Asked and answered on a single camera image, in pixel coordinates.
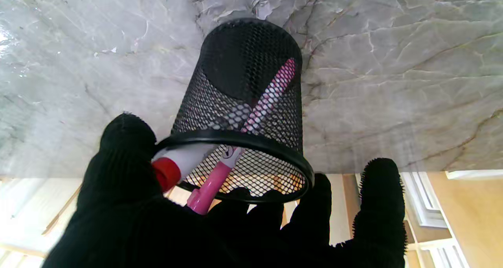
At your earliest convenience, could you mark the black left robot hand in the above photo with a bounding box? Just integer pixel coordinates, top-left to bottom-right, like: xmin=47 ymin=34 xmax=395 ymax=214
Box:
xmin=41 ymin=113 xmax=407 ymax=268

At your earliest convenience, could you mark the red marker with white label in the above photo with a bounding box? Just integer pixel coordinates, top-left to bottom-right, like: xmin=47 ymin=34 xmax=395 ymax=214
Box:
xmin=151 ymin=105 xmax=254 ymax=193

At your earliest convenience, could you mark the pink marker with black cap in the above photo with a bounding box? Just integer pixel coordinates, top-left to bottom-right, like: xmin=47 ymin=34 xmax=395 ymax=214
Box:
xmin=186 ymin=58 xmax=296 ymax=216

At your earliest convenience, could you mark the black mesh pen cup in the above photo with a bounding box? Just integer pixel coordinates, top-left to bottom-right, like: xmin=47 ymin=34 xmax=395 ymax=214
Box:
xmin=151 ymin=18 xmax=315 ymax=204

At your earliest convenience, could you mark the printed room scene backdrop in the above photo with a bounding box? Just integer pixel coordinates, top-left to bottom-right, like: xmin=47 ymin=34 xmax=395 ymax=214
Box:
xmin=0 ymin=169 xmax=503 ymax=268

